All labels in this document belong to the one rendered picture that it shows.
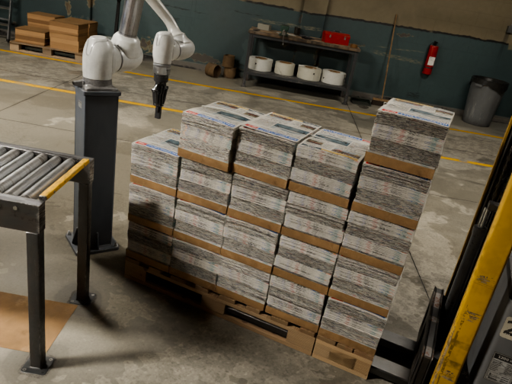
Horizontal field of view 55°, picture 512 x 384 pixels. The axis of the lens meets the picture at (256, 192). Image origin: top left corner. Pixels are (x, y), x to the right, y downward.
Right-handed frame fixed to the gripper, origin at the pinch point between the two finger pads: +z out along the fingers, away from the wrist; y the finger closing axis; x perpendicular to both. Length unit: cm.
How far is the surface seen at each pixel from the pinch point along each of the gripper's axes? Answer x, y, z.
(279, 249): -86, -18, 44
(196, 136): -34.8, -19.4, -0.2
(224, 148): -51, -20, 1
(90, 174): 3, -48, 23
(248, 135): -60, -18, -7
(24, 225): -8, -98, 25
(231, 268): -63, -18, 64
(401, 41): -26, 688, -11
